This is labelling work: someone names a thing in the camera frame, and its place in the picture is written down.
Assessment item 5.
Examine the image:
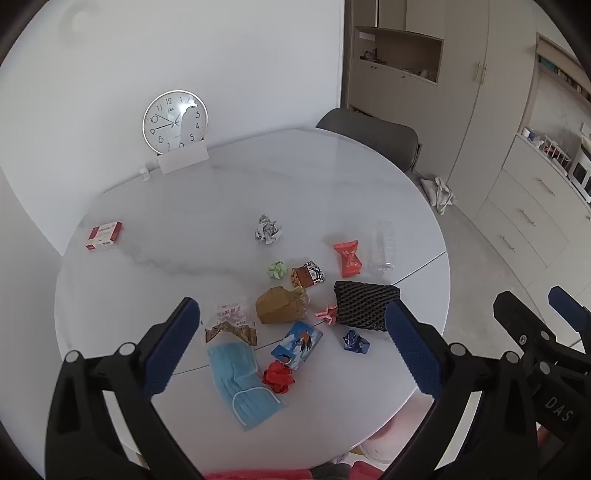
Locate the blue face mask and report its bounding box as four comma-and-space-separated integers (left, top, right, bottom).
206, 342, 287, 432

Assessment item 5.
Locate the blue paper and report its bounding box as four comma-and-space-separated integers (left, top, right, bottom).
342, 329, 371, 355

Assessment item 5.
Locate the grey chair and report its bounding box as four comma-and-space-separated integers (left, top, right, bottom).
316, 108, 422, 174

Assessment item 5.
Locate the red and white box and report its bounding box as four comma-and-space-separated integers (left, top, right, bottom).
85, 221, 123, 251

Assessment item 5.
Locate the brown paper bag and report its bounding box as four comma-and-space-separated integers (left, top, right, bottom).
255, 286, 309, 324

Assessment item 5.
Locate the white bag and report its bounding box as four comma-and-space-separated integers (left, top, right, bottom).
420, 176, 458, 216

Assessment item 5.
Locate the clear plastic bottle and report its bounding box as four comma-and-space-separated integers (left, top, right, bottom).
367, 219, 399, 278

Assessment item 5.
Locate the tall beige cabinet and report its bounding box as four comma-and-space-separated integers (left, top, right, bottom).
344, 0, 542, 223

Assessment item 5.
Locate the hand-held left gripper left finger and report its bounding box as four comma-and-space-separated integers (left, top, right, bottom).
45, 296, 204, 480

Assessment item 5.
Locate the grey paper ball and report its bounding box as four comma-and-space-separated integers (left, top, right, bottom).
252, 214, 283, 245

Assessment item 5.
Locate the white microwave oven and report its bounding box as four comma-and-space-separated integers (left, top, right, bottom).
570, 143, 591, 202

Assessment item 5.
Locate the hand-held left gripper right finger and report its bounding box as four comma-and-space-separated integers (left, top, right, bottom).
384, 299, 539, 480

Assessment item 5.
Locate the white paper card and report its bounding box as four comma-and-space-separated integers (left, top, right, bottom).
158, 145, 209, 175

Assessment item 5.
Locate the orange snack wrapper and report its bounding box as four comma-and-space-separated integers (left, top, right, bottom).
333, 240, 363, 278

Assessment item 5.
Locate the wire dish rack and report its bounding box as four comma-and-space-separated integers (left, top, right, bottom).
538, 134, 576, 172

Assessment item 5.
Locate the red paper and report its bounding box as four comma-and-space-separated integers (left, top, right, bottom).
262, 361, 295, 394

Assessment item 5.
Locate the black foam net sleeve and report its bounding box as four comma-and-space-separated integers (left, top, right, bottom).
333, 280, 400, 332

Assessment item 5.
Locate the patterned snack wrapper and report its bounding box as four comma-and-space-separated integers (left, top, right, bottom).
291, 261, 326, 289

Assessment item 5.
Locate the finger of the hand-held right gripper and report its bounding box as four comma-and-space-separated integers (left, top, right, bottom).
493, 291, 563, 357
549, 285, 591, 340

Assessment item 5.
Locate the blue printed packet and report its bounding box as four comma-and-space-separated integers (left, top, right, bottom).
270, 322, 324, 370

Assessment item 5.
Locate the beige drawer unit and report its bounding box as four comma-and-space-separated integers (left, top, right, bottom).
475, 134, 591, 288

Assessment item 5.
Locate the wall shelf with books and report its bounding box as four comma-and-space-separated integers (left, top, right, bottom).
534, 36, 591, 103

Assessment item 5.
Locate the round white wall clock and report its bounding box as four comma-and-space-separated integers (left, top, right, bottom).
142, 90, 208, 156

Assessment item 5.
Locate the clear snack wrapper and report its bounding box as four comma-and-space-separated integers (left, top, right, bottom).
204, 302, 258, 347

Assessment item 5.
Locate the red clothing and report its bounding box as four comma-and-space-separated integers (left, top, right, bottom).
203, 462, 385, 480

